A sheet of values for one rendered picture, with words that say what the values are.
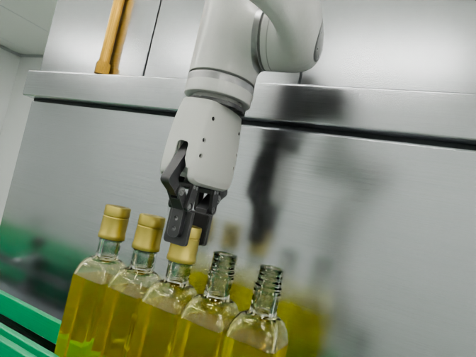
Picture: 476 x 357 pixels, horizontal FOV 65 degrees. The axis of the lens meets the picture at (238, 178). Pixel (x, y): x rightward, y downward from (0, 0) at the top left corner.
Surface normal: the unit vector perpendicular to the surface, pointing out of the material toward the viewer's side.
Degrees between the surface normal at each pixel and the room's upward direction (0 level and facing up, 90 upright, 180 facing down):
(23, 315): 90
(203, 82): 90
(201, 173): 96
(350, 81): 90
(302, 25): 120
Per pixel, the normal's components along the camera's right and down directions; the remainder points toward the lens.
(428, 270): -0.43, -0.14
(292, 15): 0.44, 0.68
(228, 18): -0.18, -0.10
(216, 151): 0.84, 0.19
